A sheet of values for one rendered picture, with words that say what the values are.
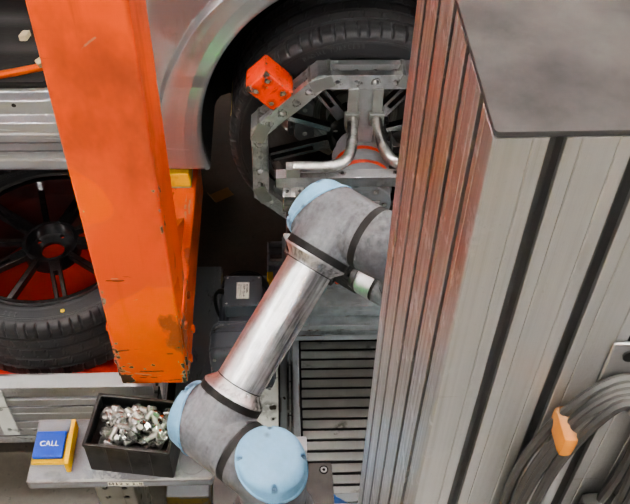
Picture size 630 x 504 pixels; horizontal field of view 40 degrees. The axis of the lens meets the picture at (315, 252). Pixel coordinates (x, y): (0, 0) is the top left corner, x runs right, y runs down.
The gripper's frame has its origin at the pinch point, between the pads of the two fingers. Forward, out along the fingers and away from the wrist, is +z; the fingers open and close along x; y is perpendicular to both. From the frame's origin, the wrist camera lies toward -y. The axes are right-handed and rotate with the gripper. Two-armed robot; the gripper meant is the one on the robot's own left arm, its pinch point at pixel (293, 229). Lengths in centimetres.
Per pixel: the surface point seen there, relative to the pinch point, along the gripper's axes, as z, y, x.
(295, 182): 0.7, -13.6, 2.3
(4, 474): 53, 79, -72
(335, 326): 4, 68, 22
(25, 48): 110, 3, 8
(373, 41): 4.4, -30.4, 36.1
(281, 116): 15.3, -16.5, 14.9
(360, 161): -3.4, -7.8, 21.4
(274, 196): 16.9, 9.6, 12.1
